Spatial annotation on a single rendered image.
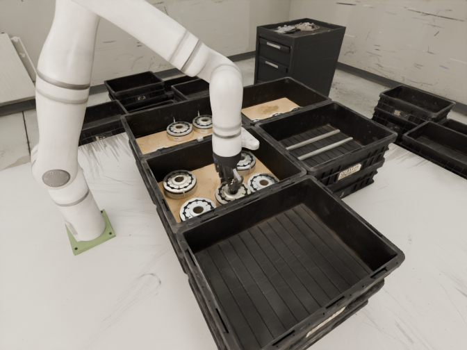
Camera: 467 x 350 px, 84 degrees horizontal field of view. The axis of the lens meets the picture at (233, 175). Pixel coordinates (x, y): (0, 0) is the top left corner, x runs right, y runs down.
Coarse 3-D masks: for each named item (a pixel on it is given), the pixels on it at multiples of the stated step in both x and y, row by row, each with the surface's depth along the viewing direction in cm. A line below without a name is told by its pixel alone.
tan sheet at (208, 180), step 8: (256, 160) 93; (200, 168) 90; (208, 168) 90; (256, 168) 90; (264, 168) 90; (200, 176) 86; (208, 176) 86; (216, 176) 86; (248, 176) 86; (160, 184) 84; (200, 184) 84; (208, 184) 84; (216, 184) 84; (200, 192) 81; (208, 192) 81; (168, 200) 78; (176, 200) 78; (184, 200) 78; (176, 208) 76; (176, 216) 74
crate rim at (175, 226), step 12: (192, 144) 83; (156, 156) 78; (288, 156) 78; (144, 168) 74; (300, 168) 74; (288, 180) 70; (156, 192) 67; (252, 192) 67; (228, 204) 64; (168, 216) 61; (204, 216) 61
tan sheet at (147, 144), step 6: (192, 126) 110; (162, 132) 107; (138, 138) 103; (144, 138) 103; (150, 138) 103; (156, 138) 103; (162, 138) 103; (168, 138) 103; (192, 138) 103; (138, 144) 100; (144, 144) 100; (150, 144) 100; (156, 144) 100; (162, 144) 100; (168, 144) 100; (174, 144) 100; (144, 150) 97; (150, 150) 97
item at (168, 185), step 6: (168, 174) 82; (174, 174) 82; (186, 174) 82; (192, 174) 82; (168, 180) 80; (192, 180) 81; (168, 186) 79; (174, 186) 78; (180, 186) 78; (186, 186) 79; (192, 186) 79; (174, 192) 77; (180, 192) 77
